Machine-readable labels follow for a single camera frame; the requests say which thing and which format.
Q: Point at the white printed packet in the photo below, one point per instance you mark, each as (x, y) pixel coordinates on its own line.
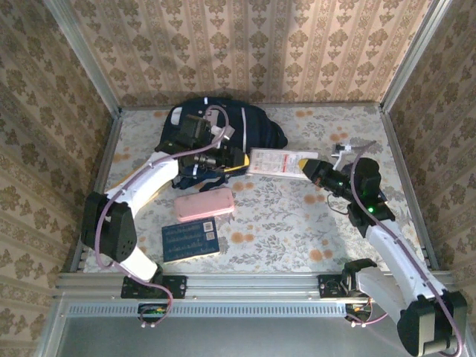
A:
(275, 161)

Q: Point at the navy blue backpack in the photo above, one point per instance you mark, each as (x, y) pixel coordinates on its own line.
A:
(256, 126)

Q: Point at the pink pencil case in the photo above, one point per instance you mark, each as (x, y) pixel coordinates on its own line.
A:
(204, 204)

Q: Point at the blue book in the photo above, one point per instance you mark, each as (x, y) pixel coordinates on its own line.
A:
(189, 240)

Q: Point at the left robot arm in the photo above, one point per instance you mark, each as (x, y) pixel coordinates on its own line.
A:
(148, 178)

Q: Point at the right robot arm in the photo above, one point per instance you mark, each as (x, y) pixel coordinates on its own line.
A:
(394, 256)

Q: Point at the grey metal sheet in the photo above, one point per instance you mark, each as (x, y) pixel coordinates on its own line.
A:
(241, 338)

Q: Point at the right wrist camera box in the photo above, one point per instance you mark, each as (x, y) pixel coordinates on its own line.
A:
(344, 154)

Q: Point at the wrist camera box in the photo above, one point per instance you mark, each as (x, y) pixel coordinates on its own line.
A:
(228, 132)
(344, 154)

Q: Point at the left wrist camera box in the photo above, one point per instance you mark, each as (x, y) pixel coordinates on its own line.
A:
(228, 132)

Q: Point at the aluminium table side rail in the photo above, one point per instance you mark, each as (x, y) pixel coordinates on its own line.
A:
(396, 148)
(103, 167)

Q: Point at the aluminium table end rail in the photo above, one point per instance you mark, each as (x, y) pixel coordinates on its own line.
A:
(334, 105)

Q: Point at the aluminium mounting rail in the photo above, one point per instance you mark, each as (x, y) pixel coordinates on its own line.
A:
(253, 284)

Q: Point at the aluminium corner post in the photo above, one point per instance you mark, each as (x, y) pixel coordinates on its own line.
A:
(83, 56)
(413, 56)

